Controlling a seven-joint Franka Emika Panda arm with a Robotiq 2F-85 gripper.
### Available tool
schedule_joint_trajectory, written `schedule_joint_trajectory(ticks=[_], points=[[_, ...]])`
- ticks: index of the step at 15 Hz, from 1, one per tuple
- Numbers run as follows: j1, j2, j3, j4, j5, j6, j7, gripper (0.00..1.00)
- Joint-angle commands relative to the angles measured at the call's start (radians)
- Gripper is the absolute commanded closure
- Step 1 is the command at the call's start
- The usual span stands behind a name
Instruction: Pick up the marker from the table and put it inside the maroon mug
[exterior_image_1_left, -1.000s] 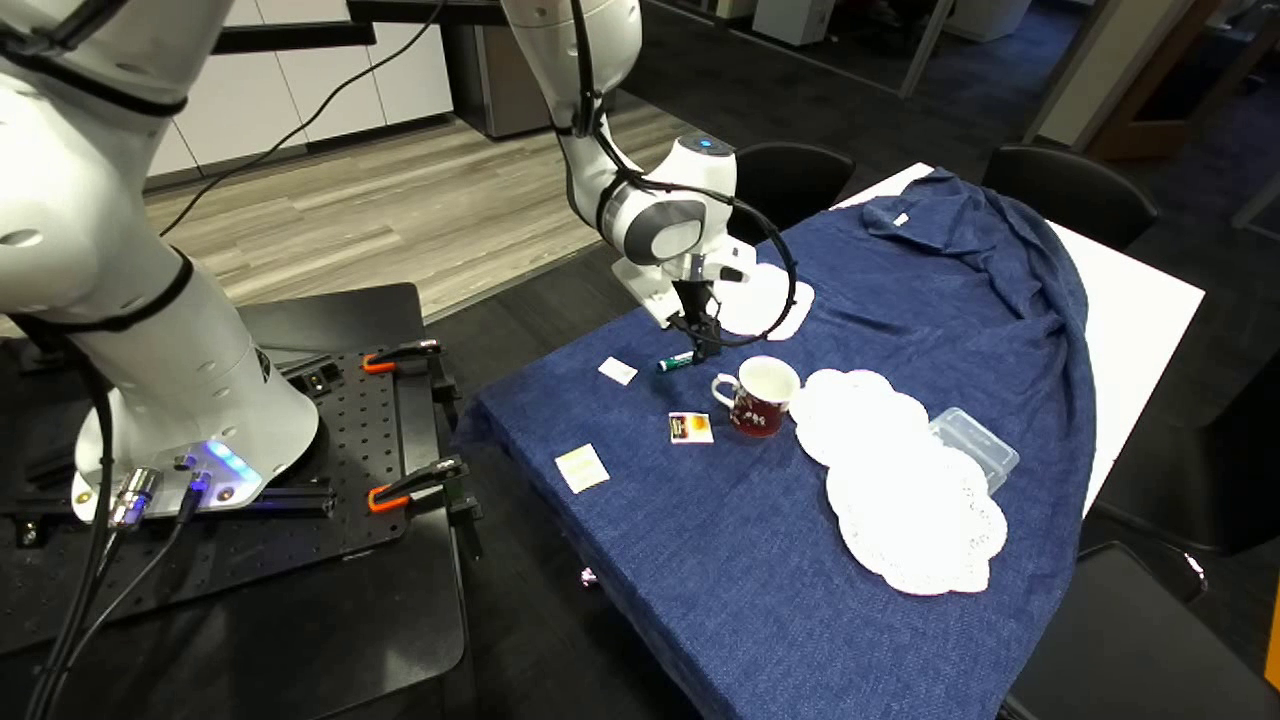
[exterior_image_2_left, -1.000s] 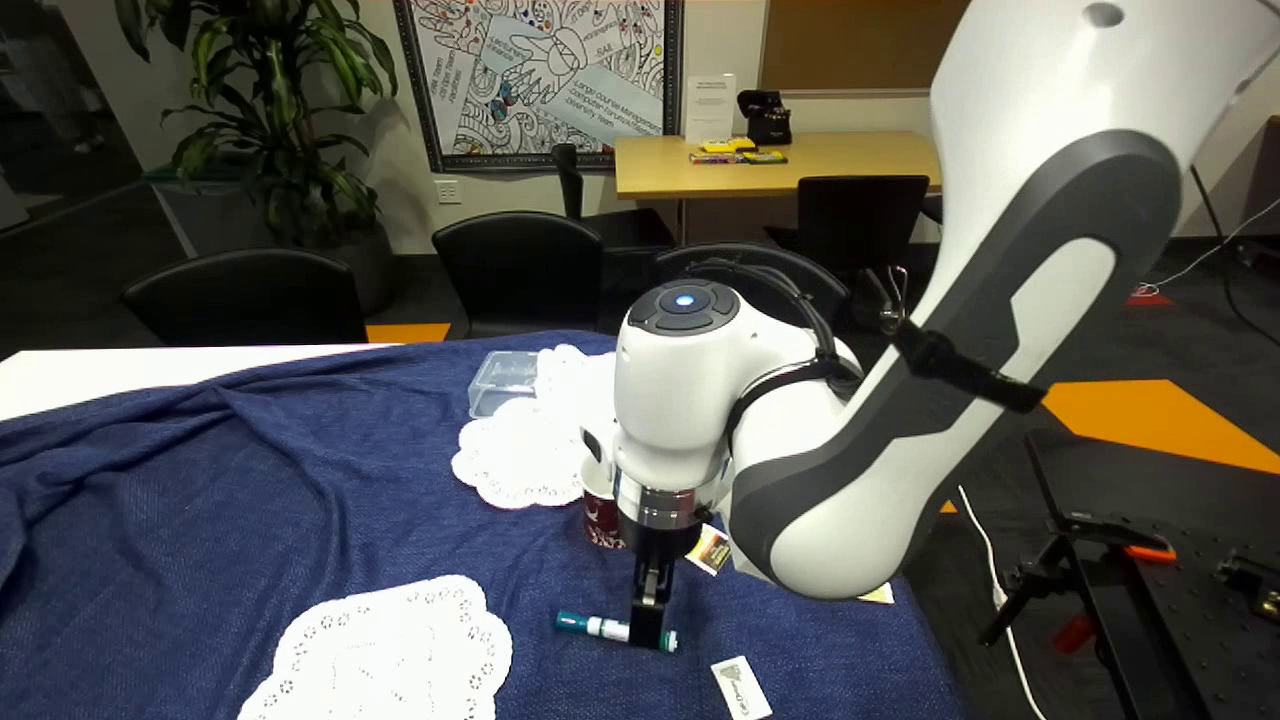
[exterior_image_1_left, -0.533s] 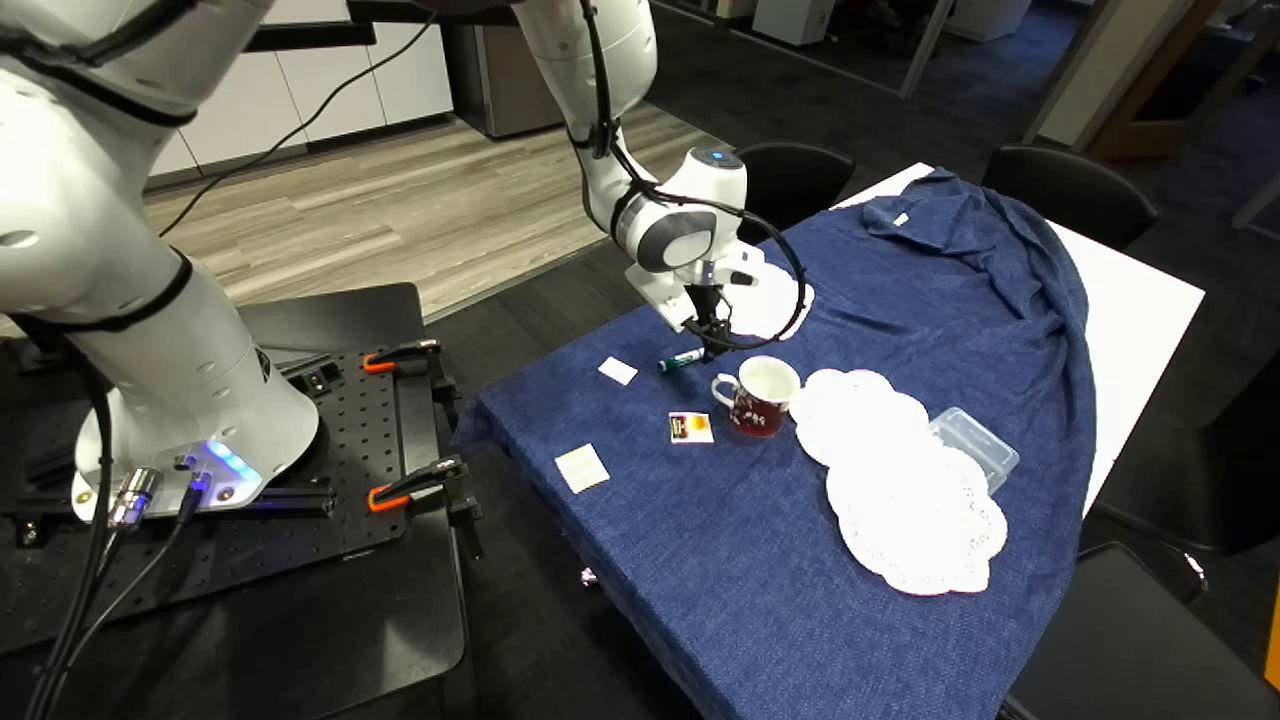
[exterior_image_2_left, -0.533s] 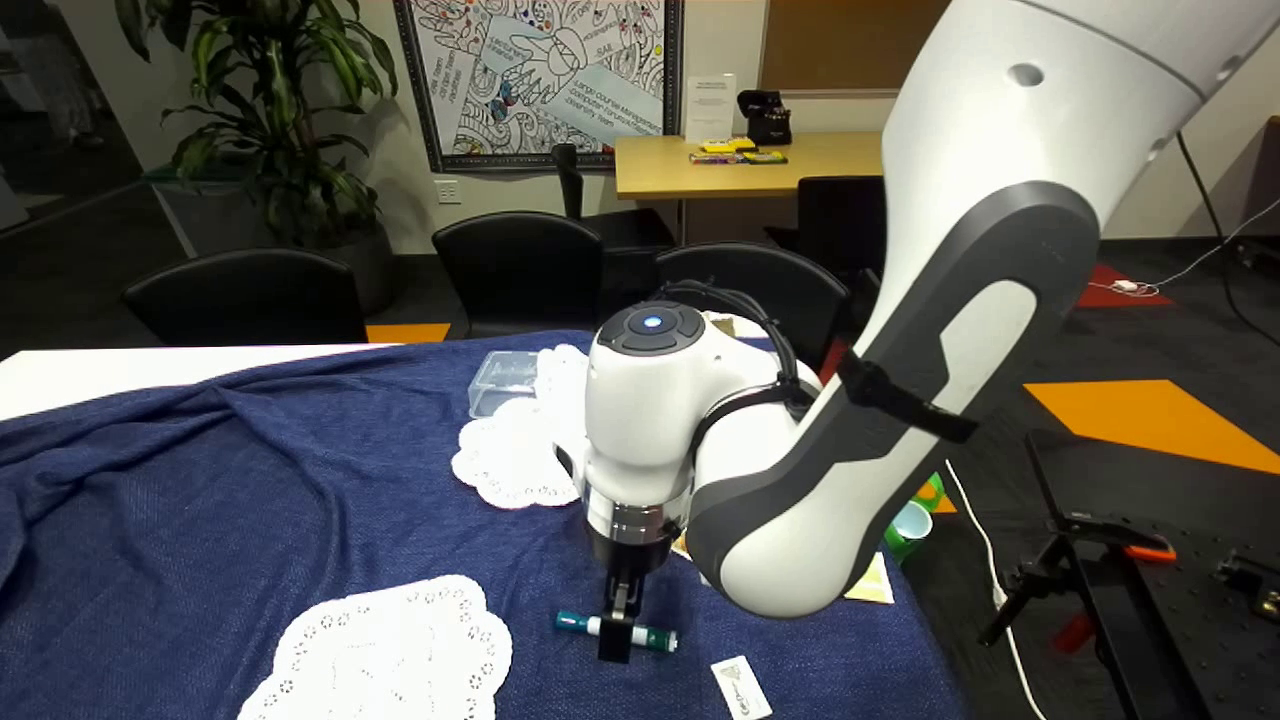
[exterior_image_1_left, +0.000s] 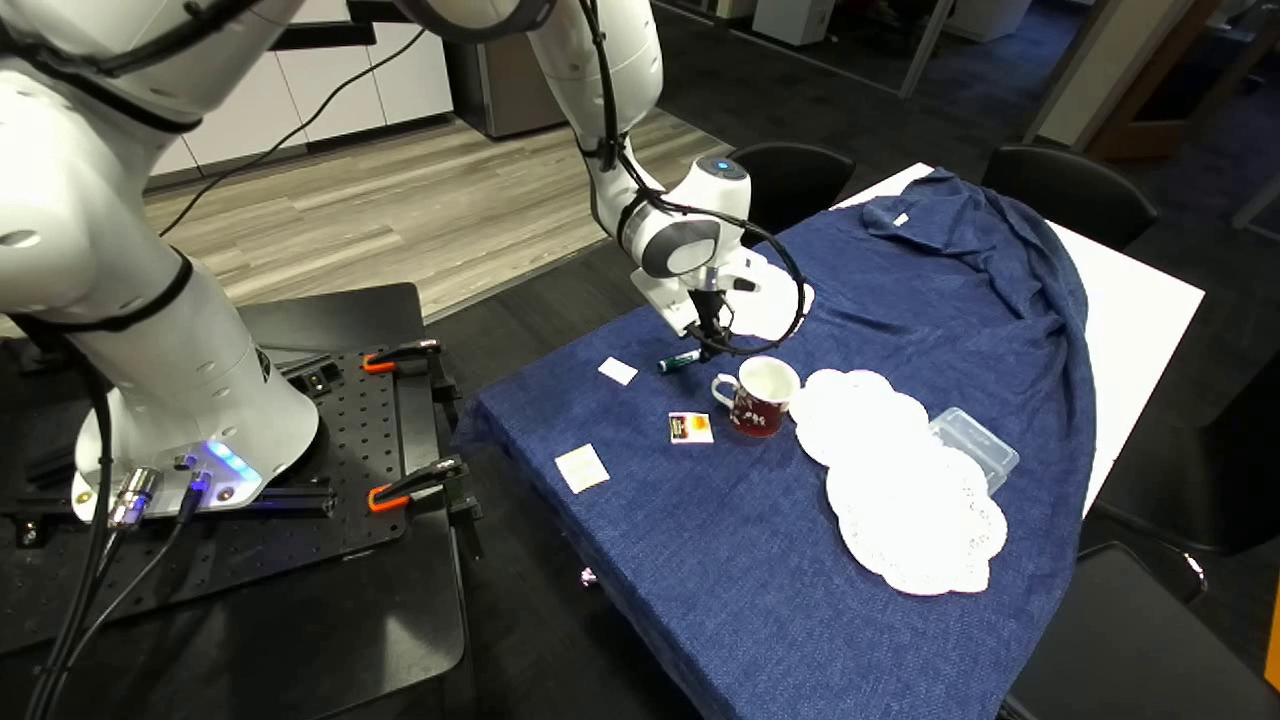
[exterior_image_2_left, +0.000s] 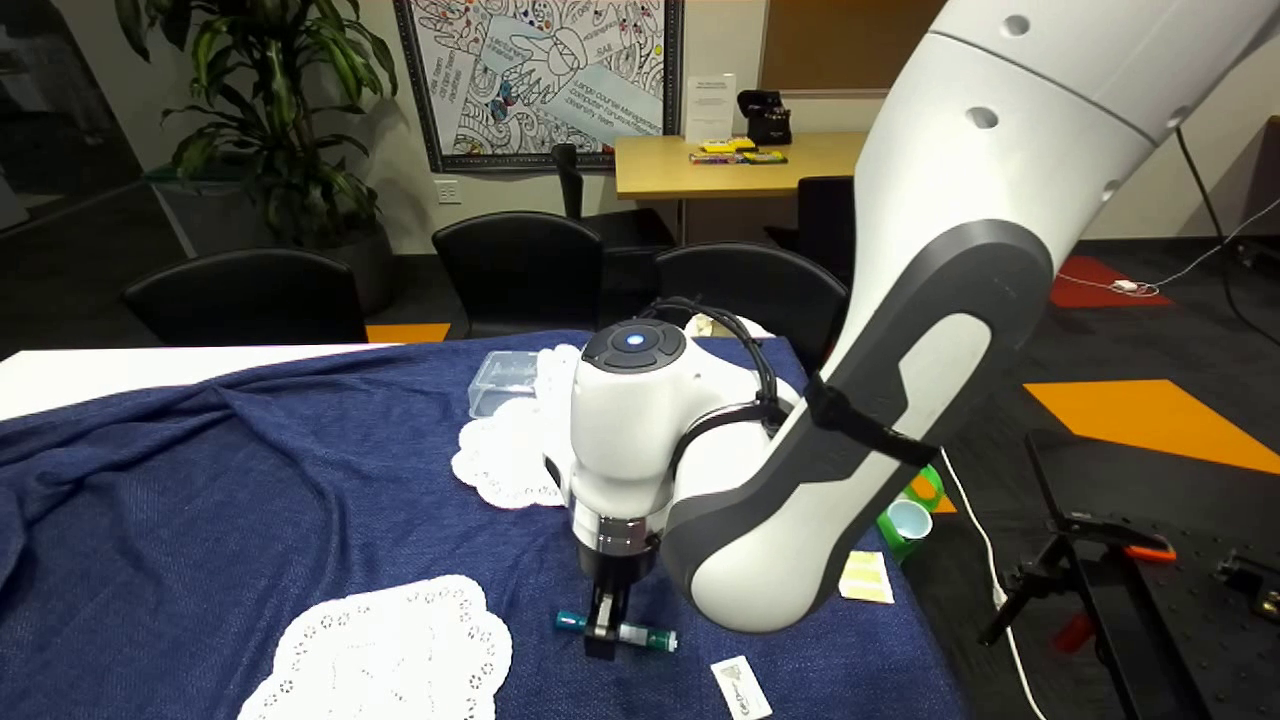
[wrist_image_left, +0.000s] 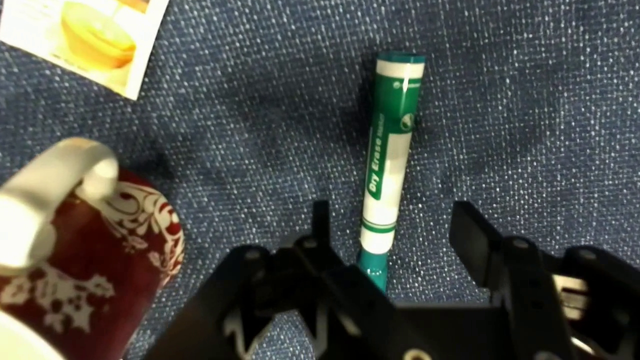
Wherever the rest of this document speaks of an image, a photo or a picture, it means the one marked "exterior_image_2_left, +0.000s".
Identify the yellow item on desk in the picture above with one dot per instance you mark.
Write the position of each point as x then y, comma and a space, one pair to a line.
724, 148

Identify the wooden desk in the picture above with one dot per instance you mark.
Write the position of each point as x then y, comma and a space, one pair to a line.
735, 172

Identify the large white paper doily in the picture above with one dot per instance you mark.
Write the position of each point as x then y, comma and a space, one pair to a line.
558, 368

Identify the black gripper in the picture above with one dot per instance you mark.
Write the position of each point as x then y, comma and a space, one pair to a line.
620, 553

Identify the black device on desk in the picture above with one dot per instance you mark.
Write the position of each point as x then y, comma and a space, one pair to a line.
761, 119

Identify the green plastic cup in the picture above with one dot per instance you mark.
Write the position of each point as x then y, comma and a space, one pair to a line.
906, 523

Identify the framed doodle poster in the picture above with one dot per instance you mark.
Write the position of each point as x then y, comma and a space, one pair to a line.
547, 72

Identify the medium white paper doily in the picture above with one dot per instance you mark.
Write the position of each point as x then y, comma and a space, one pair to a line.
503, 461

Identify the small white paper doily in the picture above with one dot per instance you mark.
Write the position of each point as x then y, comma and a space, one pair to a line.
380, 652

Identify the blue cloth table cover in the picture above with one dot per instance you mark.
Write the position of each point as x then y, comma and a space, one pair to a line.
203, 534

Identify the pale square paper note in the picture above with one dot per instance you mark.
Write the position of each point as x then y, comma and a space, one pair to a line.
865, 578

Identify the small orange floor mat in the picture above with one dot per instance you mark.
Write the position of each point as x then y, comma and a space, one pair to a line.
406, 332

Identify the orange black clamp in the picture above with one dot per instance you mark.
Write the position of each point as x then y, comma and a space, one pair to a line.
1132, 544
1072, 630

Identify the small black bracket device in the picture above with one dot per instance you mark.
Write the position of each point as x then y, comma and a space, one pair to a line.
1254, 587

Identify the large orange floor mat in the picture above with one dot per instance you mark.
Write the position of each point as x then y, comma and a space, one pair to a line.
1147, 421

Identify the red floor mat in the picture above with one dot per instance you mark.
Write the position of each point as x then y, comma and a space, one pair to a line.
1105, 287

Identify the teal marker pen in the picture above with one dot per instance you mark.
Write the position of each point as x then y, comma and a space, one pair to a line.
660, 643

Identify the white table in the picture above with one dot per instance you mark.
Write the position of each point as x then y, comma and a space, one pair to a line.
135, 375

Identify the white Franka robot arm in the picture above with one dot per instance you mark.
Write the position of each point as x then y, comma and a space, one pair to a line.
962, 203

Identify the small white card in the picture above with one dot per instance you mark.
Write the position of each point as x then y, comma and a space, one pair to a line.
740, 687

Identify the brown cork board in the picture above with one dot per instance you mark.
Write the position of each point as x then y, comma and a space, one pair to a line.
843, 42

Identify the white wall paper sheet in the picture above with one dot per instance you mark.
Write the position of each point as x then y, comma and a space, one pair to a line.
713, 103

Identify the black chair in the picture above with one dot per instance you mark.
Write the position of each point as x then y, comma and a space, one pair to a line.
247, 292
753, 287
521, 264

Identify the potted green plant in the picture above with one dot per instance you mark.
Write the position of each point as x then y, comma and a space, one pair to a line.
264, 107

